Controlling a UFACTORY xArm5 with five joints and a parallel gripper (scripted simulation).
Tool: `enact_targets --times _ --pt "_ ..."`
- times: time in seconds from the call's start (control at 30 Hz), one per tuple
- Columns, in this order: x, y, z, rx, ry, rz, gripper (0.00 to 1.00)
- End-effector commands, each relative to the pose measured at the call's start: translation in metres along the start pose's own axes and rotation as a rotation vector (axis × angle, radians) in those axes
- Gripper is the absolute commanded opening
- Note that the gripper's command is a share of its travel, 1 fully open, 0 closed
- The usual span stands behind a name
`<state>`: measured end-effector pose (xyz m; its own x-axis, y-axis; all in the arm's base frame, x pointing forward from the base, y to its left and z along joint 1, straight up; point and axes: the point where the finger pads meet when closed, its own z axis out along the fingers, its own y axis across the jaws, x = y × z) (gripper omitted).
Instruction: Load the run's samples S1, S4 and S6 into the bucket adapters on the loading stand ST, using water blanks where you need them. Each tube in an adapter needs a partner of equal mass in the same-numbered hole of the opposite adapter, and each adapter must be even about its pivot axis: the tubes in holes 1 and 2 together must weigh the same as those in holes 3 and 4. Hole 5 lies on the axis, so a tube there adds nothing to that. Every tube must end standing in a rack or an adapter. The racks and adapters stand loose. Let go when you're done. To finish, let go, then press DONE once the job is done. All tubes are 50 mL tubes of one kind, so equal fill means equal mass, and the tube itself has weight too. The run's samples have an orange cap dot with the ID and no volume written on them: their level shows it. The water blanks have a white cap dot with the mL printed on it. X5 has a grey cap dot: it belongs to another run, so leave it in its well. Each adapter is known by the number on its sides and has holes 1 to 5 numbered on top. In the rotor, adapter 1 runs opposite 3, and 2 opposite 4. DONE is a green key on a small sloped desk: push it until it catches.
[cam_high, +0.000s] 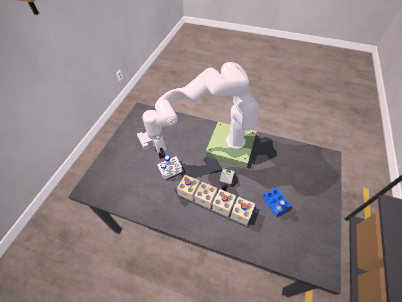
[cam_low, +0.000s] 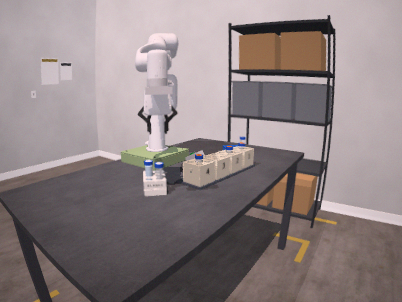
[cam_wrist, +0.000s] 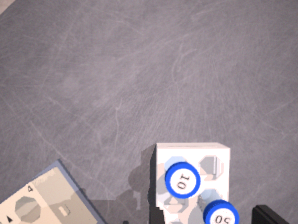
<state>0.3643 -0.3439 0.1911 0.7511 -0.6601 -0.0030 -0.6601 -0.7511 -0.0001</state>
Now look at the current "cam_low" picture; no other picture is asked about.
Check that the beige bucket adapter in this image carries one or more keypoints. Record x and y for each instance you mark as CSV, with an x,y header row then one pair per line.
x,y
236,160
222,164
248,155
199,174

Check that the white tube rack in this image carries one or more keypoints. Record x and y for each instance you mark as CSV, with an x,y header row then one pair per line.
x,y
154,187

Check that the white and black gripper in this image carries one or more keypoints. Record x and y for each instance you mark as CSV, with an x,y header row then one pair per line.
x,y
157,105

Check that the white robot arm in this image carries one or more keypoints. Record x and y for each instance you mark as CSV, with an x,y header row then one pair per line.
x,y
158,80

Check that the blue tube cap with white dot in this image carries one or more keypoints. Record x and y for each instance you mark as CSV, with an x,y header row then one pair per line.
x,y
148,168

